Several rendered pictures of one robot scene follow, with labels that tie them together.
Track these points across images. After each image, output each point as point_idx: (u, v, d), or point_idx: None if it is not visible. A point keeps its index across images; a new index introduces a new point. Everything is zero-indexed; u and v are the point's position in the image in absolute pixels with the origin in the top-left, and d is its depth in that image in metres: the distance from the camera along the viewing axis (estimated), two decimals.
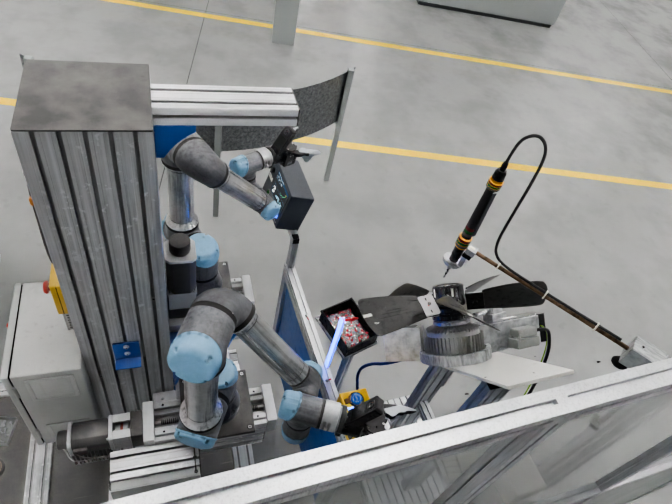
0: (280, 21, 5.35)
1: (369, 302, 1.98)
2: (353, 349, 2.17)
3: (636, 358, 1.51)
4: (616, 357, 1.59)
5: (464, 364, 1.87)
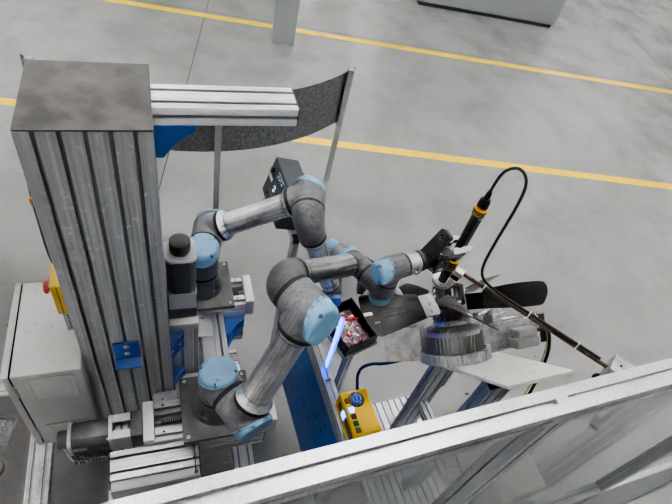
0: (280, 21, 5.35)
1: (369, 299, 1.97)
2: (353, 349, 2.17)
3: None
4: (596, 374, 1.67)
5: (464, 364, 1.87)
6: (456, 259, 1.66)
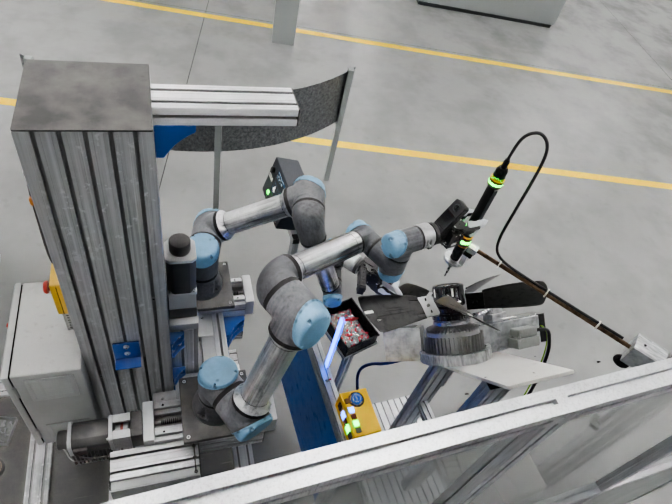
0: (280, 21, 5.35)
1: (369, 299, 1.96)
2: (353, 349, 2.17)
3: (638, 356, 1.50)
4: (618, 355, 1.58)
5: (464, 364, 1.87)
6: (471, 233, 1.57)
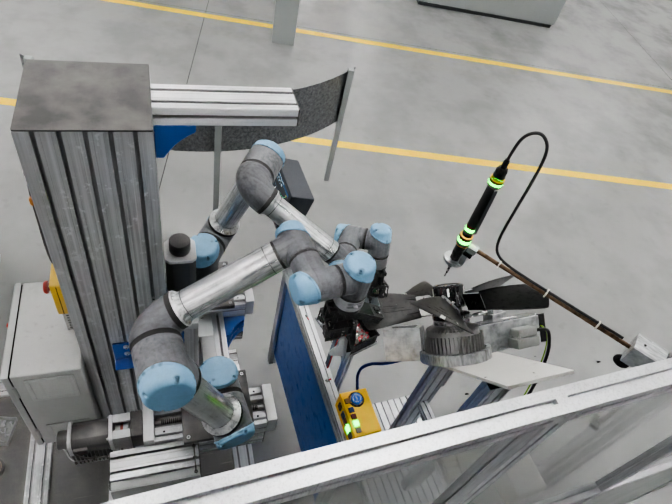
0: (280, 21, 5.35)
1: None
2: (353, 349, 2.17)
3: (638, 356, 1.50)
4: (618, 355, 1.58)
5: (464, 364, 1.87)
6: (352, 342, 1.33)
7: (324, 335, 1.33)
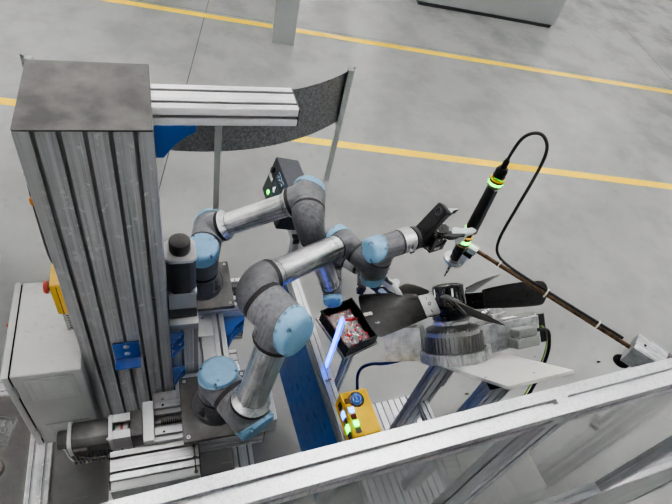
0: (280, 21, 5.35)
1: (403, 287, 2.28)
2: (353, 349, 2.17)
3: (638, 356, 1.50)
4: (618, 355, 1.58)
5: (464, 364, 1.87)
6: (453, 238, 1.53)
7: (438, 245, 1.60)
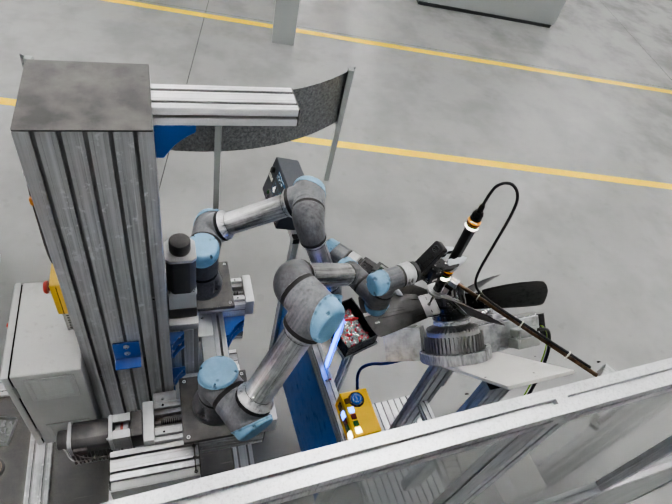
0: (280, 21, 5.35)
1: (403, 287, 2.28)
2: (353, 349, 2.17)
3: None
4: None
5: (464, 364, 1.87)
6: (450, 270, 1.70)
7: None
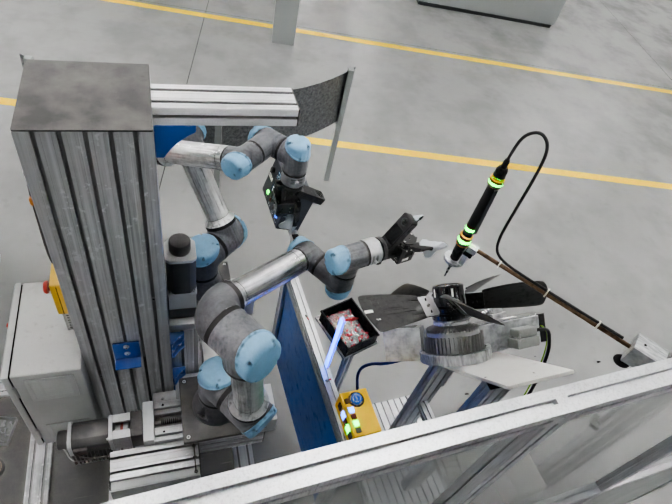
0: (280, 21, 5.35)
1: (403, 287, 2.28)
2: (353, 349, 2.17)
3: (638, 356, 1.50)
4: (618, 355, 1.58)
5: (464, 364, 1.87)
6: (419, 250, 1.47)
7: (406, 256, 1.54)
